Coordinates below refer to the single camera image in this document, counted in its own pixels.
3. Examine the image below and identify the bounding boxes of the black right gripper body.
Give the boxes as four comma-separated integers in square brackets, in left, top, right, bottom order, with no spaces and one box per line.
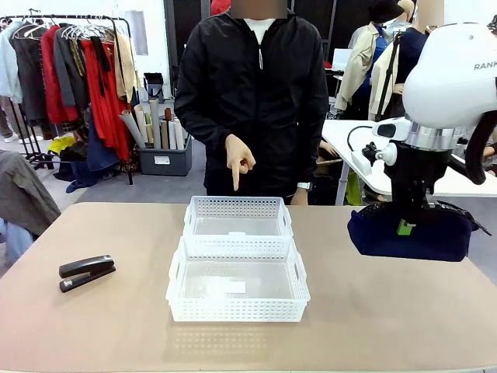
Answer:
[384,141,454,196]

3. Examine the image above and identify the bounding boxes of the navy blue fabric pouch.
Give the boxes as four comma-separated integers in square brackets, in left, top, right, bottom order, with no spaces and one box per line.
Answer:
[346,200,492,263]

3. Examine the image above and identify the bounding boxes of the black stapler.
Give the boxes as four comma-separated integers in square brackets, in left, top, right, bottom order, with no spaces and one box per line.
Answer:
[58,254,117,294]

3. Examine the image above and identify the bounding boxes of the person right forearm black sleeve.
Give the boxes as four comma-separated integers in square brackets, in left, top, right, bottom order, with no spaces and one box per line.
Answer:
[174,96,234,151]

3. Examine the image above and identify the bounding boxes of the person left forearm black sleeve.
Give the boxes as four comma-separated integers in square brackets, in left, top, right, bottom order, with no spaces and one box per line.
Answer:
[298,116,330,186]

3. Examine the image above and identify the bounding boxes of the person left hand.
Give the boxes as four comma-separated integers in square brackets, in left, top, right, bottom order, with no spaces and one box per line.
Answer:
[290,188,311,206]

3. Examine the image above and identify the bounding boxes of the person right hand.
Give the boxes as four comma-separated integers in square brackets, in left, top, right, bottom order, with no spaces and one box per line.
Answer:
[224,134,257,192]

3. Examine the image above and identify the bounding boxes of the green bag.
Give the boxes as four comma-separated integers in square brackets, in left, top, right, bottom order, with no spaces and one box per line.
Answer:
[346,170,363,206]

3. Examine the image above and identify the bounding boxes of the white table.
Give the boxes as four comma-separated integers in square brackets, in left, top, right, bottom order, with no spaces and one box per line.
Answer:
[321,119,497,206]

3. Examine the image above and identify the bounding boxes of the mannequin in beige trench coat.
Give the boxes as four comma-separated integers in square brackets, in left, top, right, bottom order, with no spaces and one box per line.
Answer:
[334,21,401,122]

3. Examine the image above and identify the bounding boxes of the mannequin in navy top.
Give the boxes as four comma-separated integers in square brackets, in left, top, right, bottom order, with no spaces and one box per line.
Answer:
[382,0,443,121]

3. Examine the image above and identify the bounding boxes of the white laptop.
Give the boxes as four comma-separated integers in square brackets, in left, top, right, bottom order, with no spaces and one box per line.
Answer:
[332,48,353,73]

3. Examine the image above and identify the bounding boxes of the black hat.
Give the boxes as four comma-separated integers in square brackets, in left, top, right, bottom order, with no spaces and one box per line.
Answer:
[367,0,405,23]

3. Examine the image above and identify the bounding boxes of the small white perforated plastic basket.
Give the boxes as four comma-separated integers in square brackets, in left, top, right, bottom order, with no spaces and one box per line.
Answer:
[182,195,295,239]

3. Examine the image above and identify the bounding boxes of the person torso in black jacket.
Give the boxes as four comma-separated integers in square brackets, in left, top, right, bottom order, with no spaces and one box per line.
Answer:
[173,7,330,206]

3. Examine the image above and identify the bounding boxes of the large white perforated plastic basket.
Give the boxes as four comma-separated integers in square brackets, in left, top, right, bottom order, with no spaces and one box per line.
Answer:
[165,234,311,323]

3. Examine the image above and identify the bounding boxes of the grey plastic storage bin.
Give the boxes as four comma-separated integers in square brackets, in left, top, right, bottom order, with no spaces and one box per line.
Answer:
[137,135,193,177]

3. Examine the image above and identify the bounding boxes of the white paper roll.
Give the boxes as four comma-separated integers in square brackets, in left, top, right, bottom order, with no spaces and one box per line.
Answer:
[168,118,186,151]

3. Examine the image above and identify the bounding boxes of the brown paper roll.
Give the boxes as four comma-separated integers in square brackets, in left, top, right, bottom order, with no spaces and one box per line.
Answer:
[159,107,173,151]

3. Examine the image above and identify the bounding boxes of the tall grey paper roll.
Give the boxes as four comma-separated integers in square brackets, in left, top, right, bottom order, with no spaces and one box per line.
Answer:
[149,97,162,151]

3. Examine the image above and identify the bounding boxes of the black bag on stand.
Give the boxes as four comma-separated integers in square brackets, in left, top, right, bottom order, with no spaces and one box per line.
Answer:
[143,72,165,106]

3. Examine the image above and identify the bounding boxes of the cream paper roll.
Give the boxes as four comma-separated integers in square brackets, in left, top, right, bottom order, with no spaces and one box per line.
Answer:
[134,103,151,148]

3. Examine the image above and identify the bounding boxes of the leaning grey paper roll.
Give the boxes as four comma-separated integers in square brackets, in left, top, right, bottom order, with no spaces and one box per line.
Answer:
[118,108,147,149]

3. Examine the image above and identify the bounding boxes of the beige hanging garment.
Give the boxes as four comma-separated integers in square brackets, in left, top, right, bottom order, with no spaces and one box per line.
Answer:
[112,33,139,105]

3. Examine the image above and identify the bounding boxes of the dark blue garment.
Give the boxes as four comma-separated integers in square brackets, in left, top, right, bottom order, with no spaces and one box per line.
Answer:
[65,112,121,194]

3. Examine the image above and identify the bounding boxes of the black hanging scarf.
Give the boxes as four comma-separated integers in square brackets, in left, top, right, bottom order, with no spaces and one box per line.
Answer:
[89,36,113,98]

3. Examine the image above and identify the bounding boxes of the yellow garment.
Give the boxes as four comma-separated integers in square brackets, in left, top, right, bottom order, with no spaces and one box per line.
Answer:
[48,135,75,156]

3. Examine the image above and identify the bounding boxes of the olive patterned hanging garment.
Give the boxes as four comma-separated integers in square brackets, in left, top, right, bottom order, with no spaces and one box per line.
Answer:
[68,37,85,78]

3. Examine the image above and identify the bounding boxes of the grey hanging jacket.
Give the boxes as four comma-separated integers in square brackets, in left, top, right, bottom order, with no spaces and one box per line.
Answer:
[53,26,89,110]

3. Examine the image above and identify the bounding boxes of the red hanging coat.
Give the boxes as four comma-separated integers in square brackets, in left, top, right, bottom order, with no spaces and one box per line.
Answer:
[40,25,81,126]

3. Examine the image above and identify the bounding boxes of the grey jacket on chair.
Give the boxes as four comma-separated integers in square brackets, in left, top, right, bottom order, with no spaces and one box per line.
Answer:
[0,149,62,237]

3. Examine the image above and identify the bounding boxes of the black metal clothes rack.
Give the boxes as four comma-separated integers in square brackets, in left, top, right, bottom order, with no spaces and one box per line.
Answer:
[0,8,135,186]

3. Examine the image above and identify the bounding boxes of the blue jeans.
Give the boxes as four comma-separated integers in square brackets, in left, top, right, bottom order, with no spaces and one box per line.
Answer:
[0,217,34,269]

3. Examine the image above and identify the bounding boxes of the dark checked hanging coat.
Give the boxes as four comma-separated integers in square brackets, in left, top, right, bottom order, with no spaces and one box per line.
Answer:
[9,26,50,122]

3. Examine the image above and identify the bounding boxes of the passer-by leg grey trousers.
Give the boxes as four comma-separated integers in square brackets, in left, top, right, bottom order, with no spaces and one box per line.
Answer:
[0,95,19,144]

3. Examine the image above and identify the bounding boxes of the light blue hanging garment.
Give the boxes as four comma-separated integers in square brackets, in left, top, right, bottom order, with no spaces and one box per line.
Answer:
[0,21,23,105]

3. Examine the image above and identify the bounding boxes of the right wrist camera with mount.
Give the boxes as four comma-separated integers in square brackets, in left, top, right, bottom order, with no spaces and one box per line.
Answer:
[351,141,398,174]

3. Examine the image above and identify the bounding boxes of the thick black right arm hose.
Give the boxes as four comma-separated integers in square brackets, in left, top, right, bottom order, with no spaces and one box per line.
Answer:
[464,110,497,186]

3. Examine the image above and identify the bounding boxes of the thin black camera cable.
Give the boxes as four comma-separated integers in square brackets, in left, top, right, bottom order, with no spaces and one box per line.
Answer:
[347,125,376,153]

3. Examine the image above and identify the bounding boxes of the pale wall poster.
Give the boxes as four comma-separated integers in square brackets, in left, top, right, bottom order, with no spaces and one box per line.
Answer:
[130,9,149,57]

